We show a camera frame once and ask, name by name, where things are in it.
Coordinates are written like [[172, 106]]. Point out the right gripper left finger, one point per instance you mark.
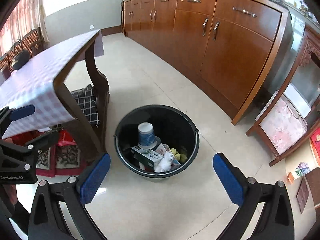
[[46, 219]]

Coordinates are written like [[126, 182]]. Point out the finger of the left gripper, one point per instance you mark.
[[9, 115], [42, 143]]

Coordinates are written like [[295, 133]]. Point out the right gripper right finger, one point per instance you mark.
[[275, 221]]

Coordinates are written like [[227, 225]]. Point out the blue patterned paper cup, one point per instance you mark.
[[146, 136]]

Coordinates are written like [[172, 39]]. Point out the yellow towel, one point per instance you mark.
[[179, 156]]

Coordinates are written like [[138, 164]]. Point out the green white carton box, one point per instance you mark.
[[148, 158]]

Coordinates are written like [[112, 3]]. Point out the white tissue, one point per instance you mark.
[[165, 163]]

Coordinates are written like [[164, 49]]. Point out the black trash bucket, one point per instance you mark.
[[170, 125]]

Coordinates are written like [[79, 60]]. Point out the person's left hand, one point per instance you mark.
[[9, 194]]

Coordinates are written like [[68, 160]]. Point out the checkered tablecloth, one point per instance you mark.
[[33, 84]]

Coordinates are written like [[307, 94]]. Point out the dark red tea canister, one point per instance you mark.
[[6, 72]]

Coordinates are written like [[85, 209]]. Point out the black cast iron teapot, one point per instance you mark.
[[21, 58]]

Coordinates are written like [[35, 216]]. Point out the checkered seat cushion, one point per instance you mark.
[[86, 100]]

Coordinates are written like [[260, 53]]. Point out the wooden carved sofa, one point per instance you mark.
[[32, 42]]

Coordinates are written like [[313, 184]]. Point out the patterned curtain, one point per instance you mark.
[[26, 16]]

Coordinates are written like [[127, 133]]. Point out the wooden side stand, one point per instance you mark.
[[292, 114]]

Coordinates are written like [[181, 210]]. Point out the white crumpled paper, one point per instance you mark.
[[162, 149]]

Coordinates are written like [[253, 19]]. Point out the wooden sideboard cabinet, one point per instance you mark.
[[225, 47]]

